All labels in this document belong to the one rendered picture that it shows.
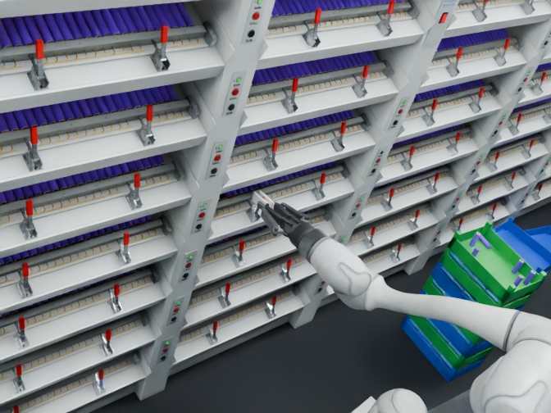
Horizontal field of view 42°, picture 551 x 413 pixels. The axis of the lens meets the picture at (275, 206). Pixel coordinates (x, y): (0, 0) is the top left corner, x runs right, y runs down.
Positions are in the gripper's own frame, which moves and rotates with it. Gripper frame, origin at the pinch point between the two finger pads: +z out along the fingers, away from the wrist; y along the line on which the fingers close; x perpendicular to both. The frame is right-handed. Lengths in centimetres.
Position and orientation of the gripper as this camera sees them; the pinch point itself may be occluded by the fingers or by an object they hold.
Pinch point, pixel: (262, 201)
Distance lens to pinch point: 209.0
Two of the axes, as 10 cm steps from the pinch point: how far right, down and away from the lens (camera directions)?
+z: -6.2, -5.3, 5.7
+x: 1.8, -8.1, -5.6
